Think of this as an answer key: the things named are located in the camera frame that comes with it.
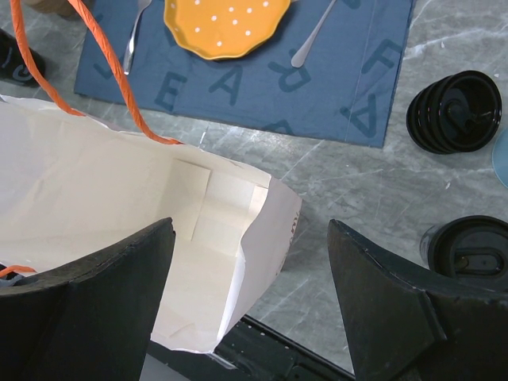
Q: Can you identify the silver spoon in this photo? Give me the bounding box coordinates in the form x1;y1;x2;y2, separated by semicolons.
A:
291;0;337;68

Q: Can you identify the blue letter placemat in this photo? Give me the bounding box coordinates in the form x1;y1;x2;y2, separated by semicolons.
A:
74;0;418;149

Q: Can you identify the light blue straw cup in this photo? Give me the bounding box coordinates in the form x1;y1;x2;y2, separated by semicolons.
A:
492;129;508;187

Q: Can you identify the silver fork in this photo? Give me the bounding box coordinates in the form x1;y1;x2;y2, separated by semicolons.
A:
122;0;152;75

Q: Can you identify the dark translucent coffee cup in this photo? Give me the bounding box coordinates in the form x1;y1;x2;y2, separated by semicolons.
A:
419;225;441;267

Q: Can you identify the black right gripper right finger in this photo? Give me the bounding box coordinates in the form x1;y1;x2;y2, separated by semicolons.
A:
327;220;507;380

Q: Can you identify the orange dotted plate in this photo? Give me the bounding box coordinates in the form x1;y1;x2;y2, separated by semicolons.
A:
164;0;291;60

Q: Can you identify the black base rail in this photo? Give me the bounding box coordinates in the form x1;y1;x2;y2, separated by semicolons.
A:
148;315;355;380

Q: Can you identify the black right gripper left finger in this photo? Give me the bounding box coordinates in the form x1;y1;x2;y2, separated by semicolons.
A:
1;218;175;380

